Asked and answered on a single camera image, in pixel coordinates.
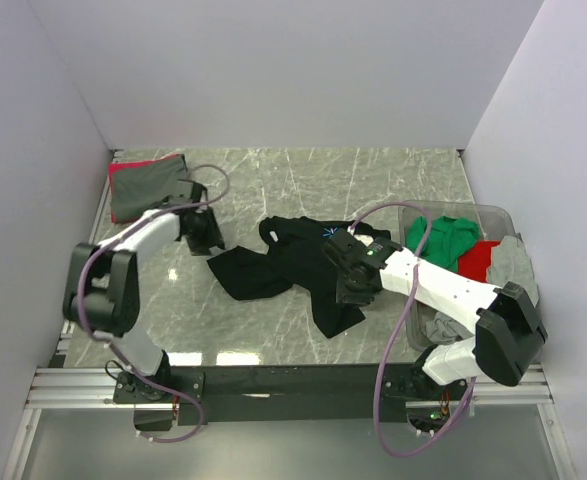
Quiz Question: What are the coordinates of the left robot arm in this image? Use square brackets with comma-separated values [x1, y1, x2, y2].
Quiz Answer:
[62, 179, 225, 402]

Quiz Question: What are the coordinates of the green t-shirt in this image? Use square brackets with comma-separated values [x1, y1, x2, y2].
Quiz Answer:
[420, 216, 481, 273]

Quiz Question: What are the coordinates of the black base beam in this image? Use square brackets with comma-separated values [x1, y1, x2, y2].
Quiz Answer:
[112, 362, 474, 430]

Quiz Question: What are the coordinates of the folded pink t-shirt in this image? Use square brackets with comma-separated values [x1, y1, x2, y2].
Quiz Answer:
[108, 161, 158, 224]

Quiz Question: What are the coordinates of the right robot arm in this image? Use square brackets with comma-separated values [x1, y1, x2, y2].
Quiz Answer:
[322, 230, 548, 399]

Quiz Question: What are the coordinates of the black t-shirt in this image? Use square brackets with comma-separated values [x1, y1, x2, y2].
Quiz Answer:
[207, 216, 365, 339]

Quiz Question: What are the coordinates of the aluminium rail frame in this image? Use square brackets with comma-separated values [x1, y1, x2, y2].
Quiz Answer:
[2, 149, 574, 480]

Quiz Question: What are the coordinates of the red t-shirt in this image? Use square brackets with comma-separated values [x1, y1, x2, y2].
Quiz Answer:
[457, 241, 500, 283]

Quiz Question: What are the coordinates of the clear plastic bin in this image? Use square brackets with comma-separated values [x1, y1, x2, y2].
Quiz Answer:
[397, 199, 545, 362]

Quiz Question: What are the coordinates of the folded gray t-shirt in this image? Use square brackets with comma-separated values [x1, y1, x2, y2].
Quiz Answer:
[108, 154, 188, 224]

